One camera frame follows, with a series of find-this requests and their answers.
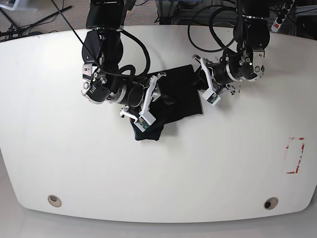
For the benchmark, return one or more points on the black silver gripper image-left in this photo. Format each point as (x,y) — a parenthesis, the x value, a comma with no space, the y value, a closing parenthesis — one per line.
(98,88)

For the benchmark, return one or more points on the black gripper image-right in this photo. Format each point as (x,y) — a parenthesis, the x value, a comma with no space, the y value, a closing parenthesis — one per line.
(247,65)

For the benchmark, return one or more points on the black T-shirt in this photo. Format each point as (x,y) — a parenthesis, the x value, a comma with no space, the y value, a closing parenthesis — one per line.
(179,99)

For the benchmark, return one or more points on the white power strip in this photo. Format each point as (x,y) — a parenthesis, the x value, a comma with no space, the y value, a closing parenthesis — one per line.
(282,11)

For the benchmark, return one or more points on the red tape rectangle marking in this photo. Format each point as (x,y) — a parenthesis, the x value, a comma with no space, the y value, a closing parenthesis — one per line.
(293,155)

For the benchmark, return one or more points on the black tripod stand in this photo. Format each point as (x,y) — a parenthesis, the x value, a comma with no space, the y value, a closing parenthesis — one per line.
(16,32)

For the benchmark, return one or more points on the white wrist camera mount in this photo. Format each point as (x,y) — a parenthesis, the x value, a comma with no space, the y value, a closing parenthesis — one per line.
(214,89)
(146,104)

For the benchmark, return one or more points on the metal frame base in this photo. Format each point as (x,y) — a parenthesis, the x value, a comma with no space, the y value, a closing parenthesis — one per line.
(183,12)

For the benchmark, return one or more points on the right table cable grommet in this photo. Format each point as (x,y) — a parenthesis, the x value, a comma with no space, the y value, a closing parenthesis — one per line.
(271,203)

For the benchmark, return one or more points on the table cable grommet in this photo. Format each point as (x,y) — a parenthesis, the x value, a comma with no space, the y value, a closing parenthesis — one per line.
(271,203)
(54,201)

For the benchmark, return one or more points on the left table cable grommet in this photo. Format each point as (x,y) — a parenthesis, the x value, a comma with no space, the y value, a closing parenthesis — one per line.
(54,201)

